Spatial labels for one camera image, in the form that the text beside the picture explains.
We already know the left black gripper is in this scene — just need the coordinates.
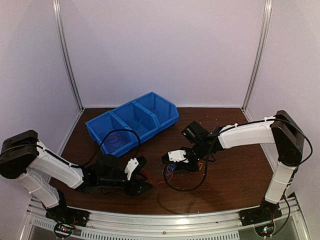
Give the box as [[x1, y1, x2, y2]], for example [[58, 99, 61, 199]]
[[98, 173, 153, 197]]

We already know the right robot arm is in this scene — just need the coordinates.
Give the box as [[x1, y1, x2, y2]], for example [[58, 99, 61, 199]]
[[161, 110, 305, 221]]

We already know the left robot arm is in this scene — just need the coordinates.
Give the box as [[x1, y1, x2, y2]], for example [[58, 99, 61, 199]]
[[0, 130, 153, 222]]

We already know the blue three-compartment bin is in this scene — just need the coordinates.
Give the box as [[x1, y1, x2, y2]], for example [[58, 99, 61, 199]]
[[85, 92, 180, 157]]

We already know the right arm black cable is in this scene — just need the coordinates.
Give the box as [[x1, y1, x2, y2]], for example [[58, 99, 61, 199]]
[[162, 149, 210, 192]]

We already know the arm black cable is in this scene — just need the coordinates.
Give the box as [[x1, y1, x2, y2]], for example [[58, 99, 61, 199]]
[[162, 149, 210, 192], [74, 128, 141, 171]]

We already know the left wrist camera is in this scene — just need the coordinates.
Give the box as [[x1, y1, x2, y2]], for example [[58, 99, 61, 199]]
[[124, 158, 139, 181]]

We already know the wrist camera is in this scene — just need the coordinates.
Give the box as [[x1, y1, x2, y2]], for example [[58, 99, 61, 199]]
[[167, 149, 189, 163], [124, 158, 139, 181]]

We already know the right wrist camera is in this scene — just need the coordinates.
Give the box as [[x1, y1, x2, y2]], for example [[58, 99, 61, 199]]
[[167, 149, 189, 163]]

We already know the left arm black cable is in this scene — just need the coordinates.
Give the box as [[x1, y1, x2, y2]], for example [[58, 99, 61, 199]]
[[74, 128, 141, 171]]

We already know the front aluminium rail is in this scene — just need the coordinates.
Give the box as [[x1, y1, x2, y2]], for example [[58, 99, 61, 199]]
[[18, 197, 311, 240]]

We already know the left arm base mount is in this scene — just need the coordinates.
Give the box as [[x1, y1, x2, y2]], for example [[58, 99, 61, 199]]
[[42, 194, 90, 239]]

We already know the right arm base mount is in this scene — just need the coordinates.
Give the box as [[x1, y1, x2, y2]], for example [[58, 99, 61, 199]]
[[239, 200, 282, 238]]

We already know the right aluminium frame post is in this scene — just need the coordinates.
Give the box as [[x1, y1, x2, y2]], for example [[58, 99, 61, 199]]
[[241, 0, 273, 113]]

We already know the aluminium frame post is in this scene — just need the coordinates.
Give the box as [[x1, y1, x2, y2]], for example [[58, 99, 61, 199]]
[[52, 0, 84, 112], [241, 0, 273, 113]]

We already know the left aluminium frame post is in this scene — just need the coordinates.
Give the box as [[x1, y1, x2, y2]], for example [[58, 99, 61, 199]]
[[52, 0, 84, 112]]

